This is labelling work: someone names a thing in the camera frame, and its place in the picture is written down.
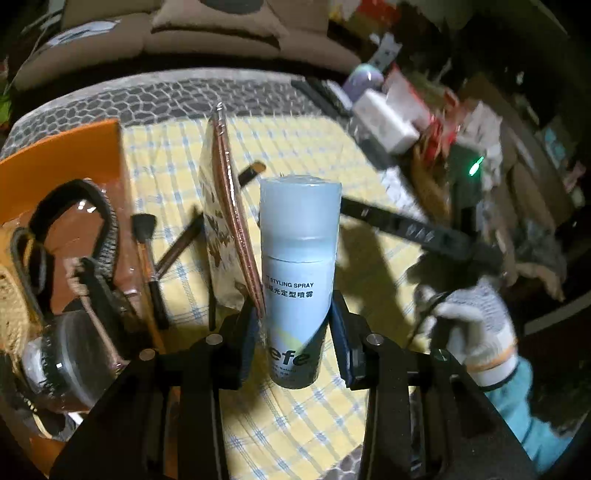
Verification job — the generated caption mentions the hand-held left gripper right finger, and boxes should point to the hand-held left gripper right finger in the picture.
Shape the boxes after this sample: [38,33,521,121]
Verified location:
[325,290,541,480]

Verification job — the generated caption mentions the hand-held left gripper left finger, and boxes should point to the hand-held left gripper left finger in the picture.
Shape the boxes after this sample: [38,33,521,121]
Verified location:
[48,302,266,480]

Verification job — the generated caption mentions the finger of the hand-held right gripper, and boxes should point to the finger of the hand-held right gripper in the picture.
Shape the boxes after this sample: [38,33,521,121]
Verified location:
[342,198,506,276]

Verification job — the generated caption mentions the pale blue spray can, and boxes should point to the pale blue spray can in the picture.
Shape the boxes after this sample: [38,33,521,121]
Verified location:
[257,174,343,388]

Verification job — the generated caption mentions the dark makeup brush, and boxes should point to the dark makeup brush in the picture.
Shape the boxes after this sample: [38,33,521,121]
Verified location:
[154,213,205,278]

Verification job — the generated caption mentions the copper-edged printed panel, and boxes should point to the copper-edged printed panel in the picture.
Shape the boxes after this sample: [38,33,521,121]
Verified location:
[198,102,269,321]

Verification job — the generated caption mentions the orange-handled makeup brush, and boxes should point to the orange-handled makeup brush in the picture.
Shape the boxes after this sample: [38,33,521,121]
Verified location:
[131,213,171,354]

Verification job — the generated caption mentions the black headband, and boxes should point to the black headband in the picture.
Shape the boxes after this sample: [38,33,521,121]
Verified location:
[11,179,121,301]

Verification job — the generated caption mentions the orange cardboard box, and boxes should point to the orange cardboard box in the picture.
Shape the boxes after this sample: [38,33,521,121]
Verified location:
[0,117,136,478]

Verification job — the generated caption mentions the orange and grey knit hat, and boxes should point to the orange and grey knit hat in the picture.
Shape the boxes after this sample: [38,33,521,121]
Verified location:
[0,225,48,366]

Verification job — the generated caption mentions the person's right forearm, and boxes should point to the person's right forearm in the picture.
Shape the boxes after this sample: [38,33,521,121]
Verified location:
[480,357,585,480]

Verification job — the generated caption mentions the person's right hand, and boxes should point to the person's right hand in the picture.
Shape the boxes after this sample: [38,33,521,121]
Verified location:
[413,277,519,389]

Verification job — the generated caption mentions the wicker basket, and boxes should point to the wicker basket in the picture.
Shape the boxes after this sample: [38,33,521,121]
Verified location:
[410,143,454,214]

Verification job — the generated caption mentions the black eyeliner pencil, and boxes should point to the black eyeliner pencil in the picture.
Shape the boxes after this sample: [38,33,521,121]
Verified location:
[207,276,219,331]

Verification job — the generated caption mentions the red snack packets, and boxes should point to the red snack packets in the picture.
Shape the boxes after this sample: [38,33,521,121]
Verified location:
[416,106,463,154]

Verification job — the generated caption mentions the white tissue box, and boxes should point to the white tissue box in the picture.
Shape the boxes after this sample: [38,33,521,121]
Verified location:
[352,88,419,154]

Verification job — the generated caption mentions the white plastic bag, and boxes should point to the white plastic bag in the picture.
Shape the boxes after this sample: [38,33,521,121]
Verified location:
[383,69,440,126]

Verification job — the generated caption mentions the yellow plaid tablecloth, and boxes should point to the yellow plaid tablecloth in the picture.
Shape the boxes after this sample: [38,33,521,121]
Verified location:
[117,115,444,480]

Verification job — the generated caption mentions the lilac round lamp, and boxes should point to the lilac round lamp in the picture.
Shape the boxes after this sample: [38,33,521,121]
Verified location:
[343,65,385,94]

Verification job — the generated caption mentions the tan-tipped makeup brush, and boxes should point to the tan-tipped makeup brush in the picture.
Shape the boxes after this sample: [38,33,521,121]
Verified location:
[237,160,268,186]

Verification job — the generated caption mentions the black remote control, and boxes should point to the black remote control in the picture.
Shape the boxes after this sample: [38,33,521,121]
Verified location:
[291,78,354,119]

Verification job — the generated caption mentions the clear plastic jar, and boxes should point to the clear plastic jar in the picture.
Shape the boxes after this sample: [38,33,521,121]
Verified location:
[21,314,129,415]

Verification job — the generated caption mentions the grey patterned tablecloth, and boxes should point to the grey patterned tablecloth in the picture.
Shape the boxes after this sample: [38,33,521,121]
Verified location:
[0,76,444,480]

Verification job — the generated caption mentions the brown cushion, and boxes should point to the brown cushion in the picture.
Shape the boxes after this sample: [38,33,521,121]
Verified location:
[152,0,290,52]

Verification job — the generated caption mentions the brown sofa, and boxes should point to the brown sofa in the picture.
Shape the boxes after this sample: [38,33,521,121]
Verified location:
[14,0,365,89]

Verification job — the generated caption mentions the white round device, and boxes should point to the white round device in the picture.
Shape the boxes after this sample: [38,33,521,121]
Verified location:
[46,21,117,48]

